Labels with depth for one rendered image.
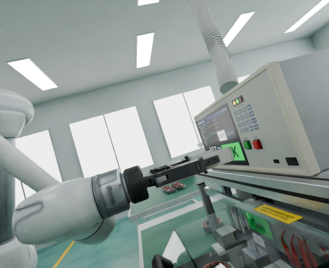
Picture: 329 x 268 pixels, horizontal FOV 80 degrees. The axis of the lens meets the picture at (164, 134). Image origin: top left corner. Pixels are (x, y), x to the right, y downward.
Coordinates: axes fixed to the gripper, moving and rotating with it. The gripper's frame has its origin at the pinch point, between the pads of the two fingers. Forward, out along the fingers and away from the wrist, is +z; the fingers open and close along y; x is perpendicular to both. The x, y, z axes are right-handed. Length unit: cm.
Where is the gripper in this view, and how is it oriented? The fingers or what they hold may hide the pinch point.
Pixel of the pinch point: (212, 157)
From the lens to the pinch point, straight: 47.0
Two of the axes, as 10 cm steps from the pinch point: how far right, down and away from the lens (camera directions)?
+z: 9.4, -2.9, 1.8
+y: 1.5, -1.4, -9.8
